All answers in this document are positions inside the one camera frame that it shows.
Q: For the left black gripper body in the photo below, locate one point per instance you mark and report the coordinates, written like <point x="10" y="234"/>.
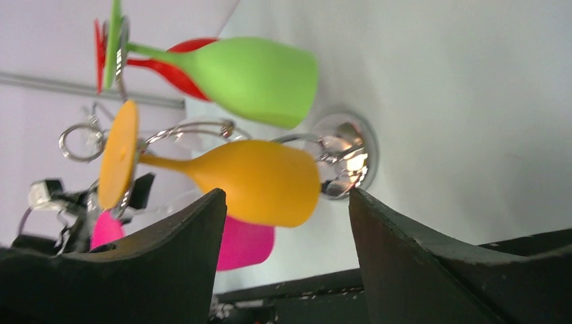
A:
<point x="78" y="218"/>

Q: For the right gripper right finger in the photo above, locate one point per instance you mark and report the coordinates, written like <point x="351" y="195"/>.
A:
<point x="388" y="242"/>

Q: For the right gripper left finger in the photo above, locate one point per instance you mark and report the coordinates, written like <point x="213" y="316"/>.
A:
<point x="163" y="273"/>

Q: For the clear wine glass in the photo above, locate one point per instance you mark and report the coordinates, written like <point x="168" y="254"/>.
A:
<point x="93" y="116"/>

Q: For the pink wine glass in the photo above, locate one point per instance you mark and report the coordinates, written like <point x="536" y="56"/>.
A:
<point x="243" y="244"/>

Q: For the orange wine glass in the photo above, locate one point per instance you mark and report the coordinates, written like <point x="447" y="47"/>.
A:
<point x="265" y="183"/>

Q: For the chrome wine glass rack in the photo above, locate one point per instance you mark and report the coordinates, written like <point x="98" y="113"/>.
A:
<point x="343" y="157"/>

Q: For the red wine glass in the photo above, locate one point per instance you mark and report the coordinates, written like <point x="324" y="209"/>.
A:
<point x="170" y="73"/>

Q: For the green wine glass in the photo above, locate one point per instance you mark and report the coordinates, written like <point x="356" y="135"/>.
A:
<point x="255" y="78"/>

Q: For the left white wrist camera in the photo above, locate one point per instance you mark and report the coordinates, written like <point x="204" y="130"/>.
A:
<point x="43" y="195"/>

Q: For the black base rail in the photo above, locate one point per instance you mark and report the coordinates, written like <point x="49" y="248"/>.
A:
<point x="304" y="299"/>

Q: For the left aluminium frame post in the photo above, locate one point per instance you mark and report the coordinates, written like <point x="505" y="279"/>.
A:
<point x="58" y="86"/>

